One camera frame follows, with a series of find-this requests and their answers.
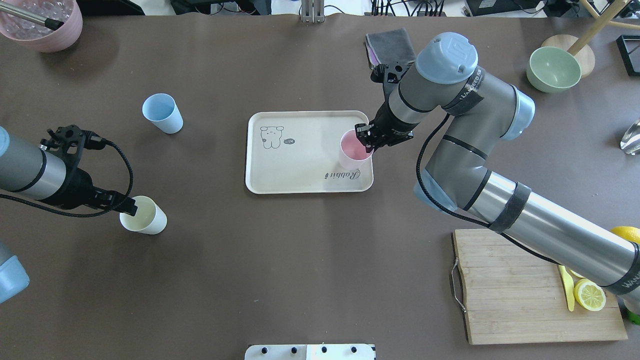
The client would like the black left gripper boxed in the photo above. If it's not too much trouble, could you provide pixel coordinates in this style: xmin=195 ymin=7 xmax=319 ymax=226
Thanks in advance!
xmin=42 ymin=167 xmax=138 ymax=216

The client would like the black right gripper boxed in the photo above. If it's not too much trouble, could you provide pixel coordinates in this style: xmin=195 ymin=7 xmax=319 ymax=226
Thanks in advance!
xmin=354 ymin=102 xmax=416 ymax=154

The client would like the pink cup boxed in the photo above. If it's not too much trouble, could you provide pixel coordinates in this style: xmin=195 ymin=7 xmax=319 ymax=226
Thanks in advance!
xmin=338 ymin=129 xmax=373 ymax=170

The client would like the cream cup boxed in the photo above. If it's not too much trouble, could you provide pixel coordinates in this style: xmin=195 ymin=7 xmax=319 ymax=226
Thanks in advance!
xmin=119 ymin=195 xmax=168 ymax=235

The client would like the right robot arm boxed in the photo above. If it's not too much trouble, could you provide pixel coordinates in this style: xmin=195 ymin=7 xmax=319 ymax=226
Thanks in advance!
xmin=356 ymin=32 xmax=639 ymax=309

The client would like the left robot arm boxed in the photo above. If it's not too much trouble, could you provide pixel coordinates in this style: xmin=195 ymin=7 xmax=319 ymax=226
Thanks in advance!
xmin=0 ymin=124 xmax=138 ymax=219

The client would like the cream rabbit tray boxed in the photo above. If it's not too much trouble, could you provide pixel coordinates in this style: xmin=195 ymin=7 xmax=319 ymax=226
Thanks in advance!
xmin=245 ymin=111 xmax=374 ymax=195

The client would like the grey folded cloth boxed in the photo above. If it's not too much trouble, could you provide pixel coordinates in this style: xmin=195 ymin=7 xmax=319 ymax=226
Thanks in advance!
xmin=365 ymin=27 xmax=416 ymax=69

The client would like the blue cup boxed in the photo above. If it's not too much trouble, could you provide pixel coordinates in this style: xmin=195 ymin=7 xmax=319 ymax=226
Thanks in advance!
xmin=141 ymin=93 xmax=184 ymax=134

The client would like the metal muddler tube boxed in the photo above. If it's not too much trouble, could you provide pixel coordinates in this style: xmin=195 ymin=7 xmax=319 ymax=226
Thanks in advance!
xmin=0 ymin=1 xmax=65 ymax=31

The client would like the green bowl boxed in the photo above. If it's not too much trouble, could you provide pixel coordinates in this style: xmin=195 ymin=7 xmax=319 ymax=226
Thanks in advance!
xmin=526 ymin=47 xmax=582 ymax=93

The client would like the pink bowl with ice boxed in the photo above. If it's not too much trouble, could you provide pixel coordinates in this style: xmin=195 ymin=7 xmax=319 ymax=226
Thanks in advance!
xmin=0 ymin=0 xmax=83 ymax=53

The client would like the wooden cutting board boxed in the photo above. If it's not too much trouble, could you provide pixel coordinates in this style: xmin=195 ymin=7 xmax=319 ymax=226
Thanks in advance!
xmin=452 ymin=228 xmax=627 ymax=346

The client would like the wooden mug tree stand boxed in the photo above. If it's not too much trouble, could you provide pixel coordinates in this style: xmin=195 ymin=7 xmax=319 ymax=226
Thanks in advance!
xmin=541 ymin=0 xmax=639 ymax=79

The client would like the yellow plastic knife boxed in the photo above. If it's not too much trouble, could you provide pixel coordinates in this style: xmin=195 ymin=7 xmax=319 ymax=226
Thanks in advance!
xmin=557 ymin=264 xmax=576 ymax=312

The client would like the lemon slice upper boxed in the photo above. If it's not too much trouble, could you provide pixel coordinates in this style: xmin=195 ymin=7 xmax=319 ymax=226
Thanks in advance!
xmin=567 ymin=268 xmax=585 ymax=279

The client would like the lemon slice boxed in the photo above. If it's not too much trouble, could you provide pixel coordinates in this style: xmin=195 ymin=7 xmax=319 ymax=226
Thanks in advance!
xmin=567 ymin=268 xmax=585 ymax=279
xmin=573 ymin=278 xmax=607 ymax=312

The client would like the metal scoop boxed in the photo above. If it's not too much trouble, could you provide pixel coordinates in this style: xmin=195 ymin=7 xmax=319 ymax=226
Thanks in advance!
xmin=619 ymin=118 xmax=640 ymax=156

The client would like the lemon slice lower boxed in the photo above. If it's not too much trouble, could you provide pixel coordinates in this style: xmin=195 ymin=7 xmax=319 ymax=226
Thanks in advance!
xmin=573 ymin=278 xmax=607 ymax=312

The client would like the yellow lemon outer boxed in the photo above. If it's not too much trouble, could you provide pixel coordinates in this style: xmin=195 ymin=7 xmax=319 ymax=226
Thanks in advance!
xmin=610 ymin=226 xmax=640 ymax=245

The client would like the green lime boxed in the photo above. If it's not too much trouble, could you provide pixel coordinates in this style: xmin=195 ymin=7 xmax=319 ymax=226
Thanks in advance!
xmin=625 ymin=309 xmax=640 ymax=326

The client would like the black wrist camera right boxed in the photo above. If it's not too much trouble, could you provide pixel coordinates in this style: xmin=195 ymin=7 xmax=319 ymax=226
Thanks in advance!
xmin=370 ymin=60 xmax=414 ymax=87

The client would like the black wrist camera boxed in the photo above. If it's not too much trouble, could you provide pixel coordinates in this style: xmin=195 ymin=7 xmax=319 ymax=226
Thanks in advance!
xmin=39 ymin=124 xmax=106 ymax=171
xmin=370 ymin=60 xmax=414 ymax=87

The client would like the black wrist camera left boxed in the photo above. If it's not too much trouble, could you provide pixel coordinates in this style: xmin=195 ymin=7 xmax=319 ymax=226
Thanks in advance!
xmin=39 ymin=124 xmax=106 ymax=171

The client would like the aluminium frame post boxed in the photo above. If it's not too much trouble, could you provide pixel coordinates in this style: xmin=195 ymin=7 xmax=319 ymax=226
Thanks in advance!
xmin=300 ymin=0 xmax=325 ymax=24

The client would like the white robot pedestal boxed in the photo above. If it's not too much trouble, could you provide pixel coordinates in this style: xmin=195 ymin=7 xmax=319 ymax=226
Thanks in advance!
xmin=244 ymin=343 xmax=377 ymax=360

